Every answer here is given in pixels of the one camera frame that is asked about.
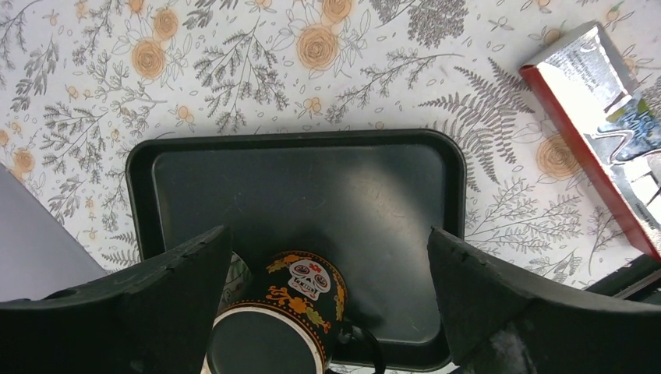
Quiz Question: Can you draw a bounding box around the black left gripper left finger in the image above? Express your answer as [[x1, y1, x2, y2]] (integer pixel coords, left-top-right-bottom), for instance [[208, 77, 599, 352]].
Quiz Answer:
[[1, 226, 233, 373]]

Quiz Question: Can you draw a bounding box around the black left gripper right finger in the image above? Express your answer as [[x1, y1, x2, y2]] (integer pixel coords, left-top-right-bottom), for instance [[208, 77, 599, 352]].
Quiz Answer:
[[427, 228, 660, 373]]

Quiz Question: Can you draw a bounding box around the black skull mug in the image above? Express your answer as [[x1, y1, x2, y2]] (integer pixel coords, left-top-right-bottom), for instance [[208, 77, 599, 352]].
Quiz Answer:
[[203, 250, 386, 373]]

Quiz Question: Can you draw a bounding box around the black rectangular tray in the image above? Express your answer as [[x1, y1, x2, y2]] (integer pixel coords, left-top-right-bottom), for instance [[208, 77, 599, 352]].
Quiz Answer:
[[125, 129, 467, 372]]

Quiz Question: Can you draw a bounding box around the silver red flat box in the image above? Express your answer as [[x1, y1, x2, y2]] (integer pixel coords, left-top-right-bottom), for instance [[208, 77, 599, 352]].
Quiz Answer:
[[519, 20, 660, 259]]

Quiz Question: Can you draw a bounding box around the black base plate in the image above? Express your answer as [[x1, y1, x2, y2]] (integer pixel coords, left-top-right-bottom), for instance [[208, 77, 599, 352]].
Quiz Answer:
[[586, 255, 660, 305]]

